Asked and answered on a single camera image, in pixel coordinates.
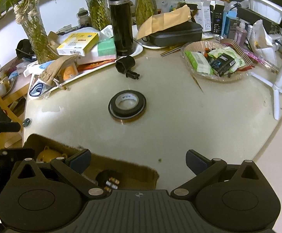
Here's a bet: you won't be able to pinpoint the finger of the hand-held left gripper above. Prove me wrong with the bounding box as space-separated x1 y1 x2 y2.
0 146 36 166
0 116 21 136

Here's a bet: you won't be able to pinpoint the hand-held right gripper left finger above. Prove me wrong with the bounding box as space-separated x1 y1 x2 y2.
10 149 108 199

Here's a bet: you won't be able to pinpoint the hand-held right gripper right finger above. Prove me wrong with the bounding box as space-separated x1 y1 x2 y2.
170 149 267 198

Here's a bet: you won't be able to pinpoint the brown cardboard box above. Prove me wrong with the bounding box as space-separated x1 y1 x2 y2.
22 133 159 191

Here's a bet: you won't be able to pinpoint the black tape roll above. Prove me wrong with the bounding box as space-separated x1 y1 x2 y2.
108 90 147 122

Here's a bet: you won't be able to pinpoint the black hexagonal adapter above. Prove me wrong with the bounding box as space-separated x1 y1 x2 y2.
115 56 136 74

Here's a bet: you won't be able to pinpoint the shiba dog plush toy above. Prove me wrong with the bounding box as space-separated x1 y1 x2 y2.
35 146 69 163

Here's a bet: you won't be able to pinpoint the wooden side desk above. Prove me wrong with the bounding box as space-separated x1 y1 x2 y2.
0 75 32 110

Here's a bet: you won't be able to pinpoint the white blue tube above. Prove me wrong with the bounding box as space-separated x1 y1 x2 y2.
23 61 59 77

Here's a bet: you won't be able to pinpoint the brown skewer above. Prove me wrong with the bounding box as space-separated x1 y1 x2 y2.
192 74 204 95

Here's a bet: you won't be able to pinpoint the orange packet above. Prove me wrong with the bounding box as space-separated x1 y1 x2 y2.
60 63 79 82

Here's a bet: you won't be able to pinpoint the tall glass vase with bamboo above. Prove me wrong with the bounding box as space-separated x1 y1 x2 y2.
0 0 59 63

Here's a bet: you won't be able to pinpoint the clear snack basket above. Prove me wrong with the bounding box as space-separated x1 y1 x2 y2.
181 41 253 81

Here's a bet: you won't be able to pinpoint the red flat packet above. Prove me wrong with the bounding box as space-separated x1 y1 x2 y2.
76 59 117 72

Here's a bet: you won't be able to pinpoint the green wipes packet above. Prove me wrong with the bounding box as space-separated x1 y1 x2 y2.
185 50 214 76

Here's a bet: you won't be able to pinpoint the crumpled brown paper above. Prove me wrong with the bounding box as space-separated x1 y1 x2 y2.
47 30 66 50

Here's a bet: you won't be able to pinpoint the black snack packet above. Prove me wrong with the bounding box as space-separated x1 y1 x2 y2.
209 53 236 76

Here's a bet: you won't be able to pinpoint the white flat box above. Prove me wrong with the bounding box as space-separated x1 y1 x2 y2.
78 52 117 65

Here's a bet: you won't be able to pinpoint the yellow medicine box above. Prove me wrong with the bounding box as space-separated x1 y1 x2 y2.
56 32 100 57

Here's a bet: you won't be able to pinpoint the wooden chopsticks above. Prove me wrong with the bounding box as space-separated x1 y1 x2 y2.
160 42 187 58

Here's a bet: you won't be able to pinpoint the light green packet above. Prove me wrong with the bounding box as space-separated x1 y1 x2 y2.
207 47 246 67

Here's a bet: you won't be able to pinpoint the green box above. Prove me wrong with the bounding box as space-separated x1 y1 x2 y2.
91 38 117 57

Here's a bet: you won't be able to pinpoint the white plastic tray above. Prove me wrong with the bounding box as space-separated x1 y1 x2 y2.
29 40 144 95

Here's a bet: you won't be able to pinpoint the black zip case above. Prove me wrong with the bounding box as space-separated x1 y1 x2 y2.
141 22 203 47

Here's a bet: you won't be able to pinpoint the white wrapper packet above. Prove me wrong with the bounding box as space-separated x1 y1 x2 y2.
100 25 115 39

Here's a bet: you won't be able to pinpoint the clear sports bottle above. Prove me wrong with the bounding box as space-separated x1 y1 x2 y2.
76 7 93 27

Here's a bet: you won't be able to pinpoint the pink bottle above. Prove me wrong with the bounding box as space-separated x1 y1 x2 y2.
234 21 248 45

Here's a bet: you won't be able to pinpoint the white plastic bag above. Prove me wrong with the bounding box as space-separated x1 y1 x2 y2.
249 19 277 66

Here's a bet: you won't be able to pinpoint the black thermos bottle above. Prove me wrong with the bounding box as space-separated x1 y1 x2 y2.
108 0 134 56

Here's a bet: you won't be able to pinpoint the blue box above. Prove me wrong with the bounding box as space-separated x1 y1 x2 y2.
222 8 238 37

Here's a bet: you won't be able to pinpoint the brown paper envelope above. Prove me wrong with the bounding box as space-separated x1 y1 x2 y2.
136 4 192 40

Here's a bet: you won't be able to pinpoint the glass vase with green stems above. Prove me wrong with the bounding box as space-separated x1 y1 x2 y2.
79 0 112 31

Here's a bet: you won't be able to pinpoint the white carton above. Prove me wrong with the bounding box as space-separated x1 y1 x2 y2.
193 0 215 32

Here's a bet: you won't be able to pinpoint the black flat box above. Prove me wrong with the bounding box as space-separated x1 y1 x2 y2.
237 6 282 33

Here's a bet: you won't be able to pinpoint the slim glass vase with stems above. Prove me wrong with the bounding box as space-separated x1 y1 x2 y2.
135 0 158 28

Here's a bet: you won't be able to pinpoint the white food container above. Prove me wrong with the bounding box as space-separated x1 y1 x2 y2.
246 0 282 25

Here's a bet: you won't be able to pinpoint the wooden chair frame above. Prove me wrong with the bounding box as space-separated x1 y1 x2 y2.
0 67 22 136

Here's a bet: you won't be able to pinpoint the brown drawstring pouch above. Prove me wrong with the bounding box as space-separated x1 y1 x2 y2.
38 55 79 86

